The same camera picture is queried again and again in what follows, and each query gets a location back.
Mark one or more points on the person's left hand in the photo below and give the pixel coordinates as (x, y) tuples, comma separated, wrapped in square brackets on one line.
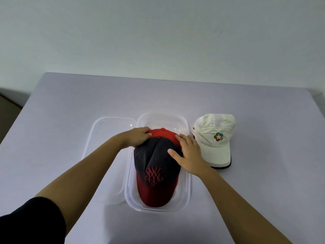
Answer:
[(135, 137)]

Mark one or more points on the white cap with logo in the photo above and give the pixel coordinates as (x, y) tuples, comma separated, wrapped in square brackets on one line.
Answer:
[(215, 149)]

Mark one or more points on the red cap with patch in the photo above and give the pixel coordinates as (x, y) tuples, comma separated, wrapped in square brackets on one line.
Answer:
[(165, 135)]

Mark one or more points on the person's right forearm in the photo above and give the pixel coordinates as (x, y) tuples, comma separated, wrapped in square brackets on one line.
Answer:
[(241, 208)]

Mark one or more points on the person's black left sleeve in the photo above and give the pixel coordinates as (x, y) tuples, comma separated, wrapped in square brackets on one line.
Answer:
[(30, 221)]

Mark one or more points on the clear plastic box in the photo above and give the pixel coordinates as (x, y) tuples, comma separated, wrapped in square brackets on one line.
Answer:
[(182, 195)]

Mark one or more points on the black and red cap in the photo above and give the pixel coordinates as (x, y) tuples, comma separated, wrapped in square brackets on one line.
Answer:
[(155, 175)]

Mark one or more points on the clear plastic lid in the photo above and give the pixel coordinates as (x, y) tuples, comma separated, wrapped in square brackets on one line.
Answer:
[(106, 134)]

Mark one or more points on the person's right hand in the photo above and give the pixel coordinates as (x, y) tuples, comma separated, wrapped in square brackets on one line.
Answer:
[(191, 157)]

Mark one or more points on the person's left forearm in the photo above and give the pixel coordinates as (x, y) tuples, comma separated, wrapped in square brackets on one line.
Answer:
[(78, 180)]

